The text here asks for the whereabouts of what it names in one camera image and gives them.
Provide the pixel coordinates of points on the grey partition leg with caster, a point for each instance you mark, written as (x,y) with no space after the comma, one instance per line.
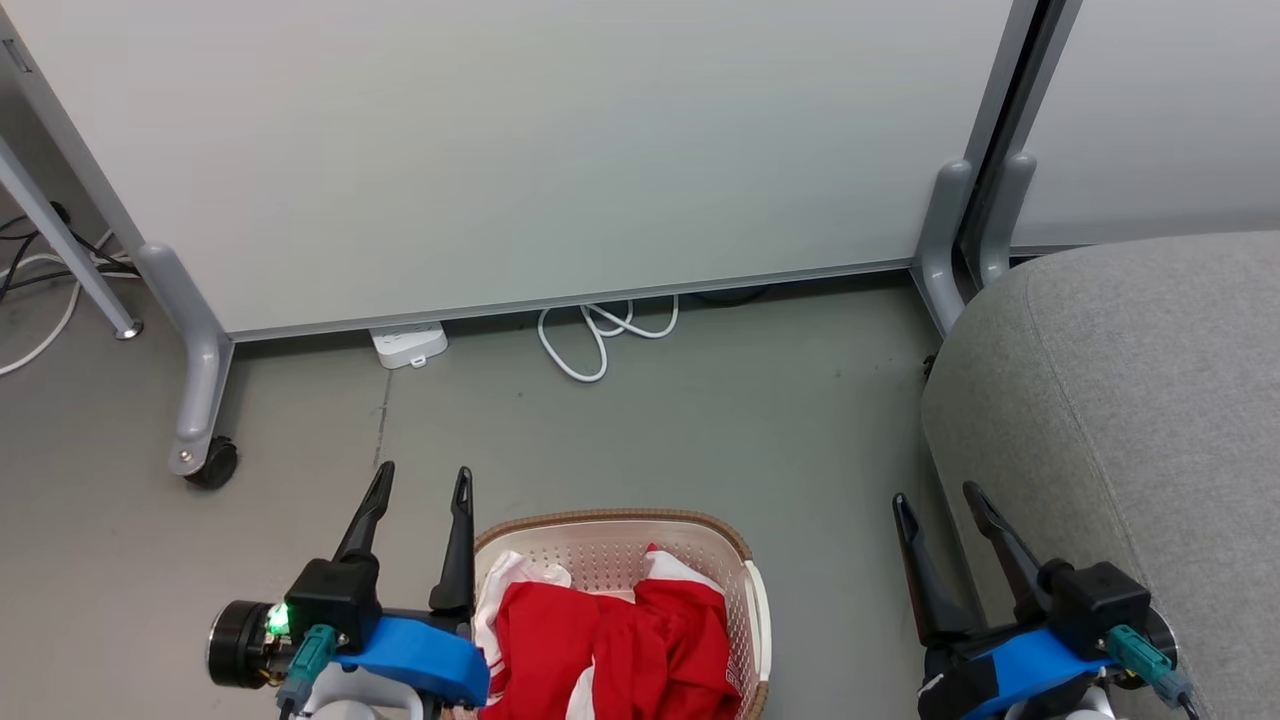
(198,350)

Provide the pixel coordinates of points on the blue left gripper camera mount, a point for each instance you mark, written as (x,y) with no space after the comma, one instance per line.
(420,655)

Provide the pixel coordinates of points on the cream perforated laundry basket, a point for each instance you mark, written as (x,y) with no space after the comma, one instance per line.
(620,560)

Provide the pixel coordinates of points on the white power strip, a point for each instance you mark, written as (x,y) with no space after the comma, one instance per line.
(408,345)

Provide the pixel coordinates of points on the red and white sports garment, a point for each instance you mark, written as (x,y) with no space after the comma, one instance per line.
(620,650)

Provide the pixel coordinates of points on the small black caster by sofa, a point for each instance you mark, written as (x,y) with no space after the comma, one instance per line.
(929,366)

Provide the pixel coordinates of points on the narrow white partition panel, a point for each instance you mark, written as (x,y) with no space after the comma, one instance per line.
(1160,110)

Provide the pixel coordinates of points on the grey metal table leg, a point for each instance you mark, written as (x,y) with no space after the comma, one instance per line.
(60,235)

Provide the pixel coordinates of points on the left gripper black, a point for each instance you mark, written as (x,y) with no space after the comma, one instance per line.
(335,595)

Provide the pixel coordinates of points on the grey narrow partition leg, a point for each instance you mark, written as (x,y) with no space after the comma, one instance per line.
(1003,220)

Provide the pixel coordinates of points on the grey fabric sofa seat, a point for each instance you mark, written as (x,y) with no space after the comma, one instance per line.
(1130,420)

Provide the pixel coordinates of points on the grey partition leg beside sofa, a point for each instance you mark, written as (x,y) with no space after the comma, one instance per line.
(940,240)

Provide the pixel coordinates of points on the wide white partition panel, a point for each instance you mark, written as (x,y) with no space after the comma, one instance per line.
(520,150)

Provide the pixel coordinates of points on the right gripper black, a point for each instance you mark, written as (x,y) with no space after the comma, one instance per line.
(1095,600)

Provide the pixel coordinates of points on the black caster wheel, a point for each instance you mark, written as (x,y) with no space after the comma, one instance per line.
(215,466)

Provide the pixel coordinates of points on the blue gripper camera mount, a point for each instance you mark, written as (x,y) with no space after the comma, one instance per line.
(1030,665)
(420,655)

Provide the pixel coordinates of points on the blue right gripper camera mount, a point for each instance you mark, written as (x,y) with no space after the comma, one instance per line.
(1030,665)

